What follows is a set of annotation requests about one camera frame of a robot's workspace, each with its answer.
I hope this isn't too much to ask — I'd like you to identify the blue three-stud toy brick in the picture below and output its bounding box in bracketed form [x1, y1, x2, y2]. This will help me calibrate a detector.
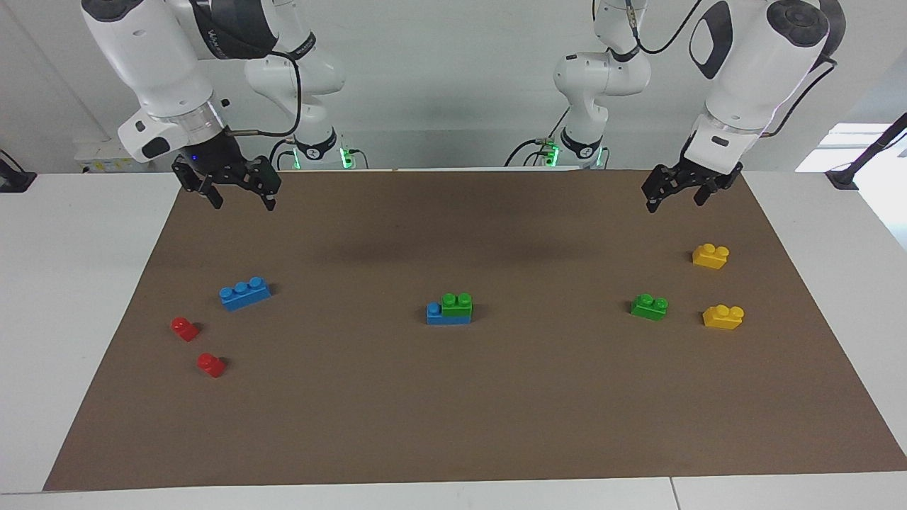
[218, 276, 272, 312]
[426, 302, 473, 325]

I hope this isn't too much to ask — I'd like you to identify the black table clamp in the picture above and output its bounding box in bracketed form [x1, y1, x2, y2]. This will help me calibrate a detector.
[0, 150, 38, 193]

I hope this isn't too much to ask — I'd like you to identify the brown table mat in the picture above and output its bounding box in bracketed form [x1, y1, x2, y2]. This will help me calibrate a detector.
[43, 169, 907, 492]

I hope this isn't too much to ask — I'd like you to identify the black camera stand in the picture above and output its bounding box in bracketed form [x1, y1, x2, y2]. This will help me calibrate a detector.
[826, 112, 907, 191]

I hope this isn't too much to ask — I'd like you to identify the white wall socket box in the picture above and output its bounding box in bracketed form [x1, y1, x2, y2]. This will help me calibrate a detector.
[73, 138, 152, 174]

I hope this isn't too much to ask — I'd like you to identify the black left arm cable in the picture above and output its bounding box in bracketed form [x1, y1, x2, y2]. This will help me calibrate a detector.
[622, 0, 838, 137]

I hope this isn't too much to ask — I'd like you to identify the yellow two-stud toy brick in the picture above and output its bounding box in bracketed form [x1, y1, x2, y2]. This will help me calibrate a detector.
[692, 243, 730, 271]
[702, 305, 745, 331]

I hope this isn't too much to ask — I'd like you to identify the black left base cable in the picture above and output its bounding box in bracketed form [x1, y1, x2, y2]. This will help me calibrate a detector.
[505, 106, 571, 168]

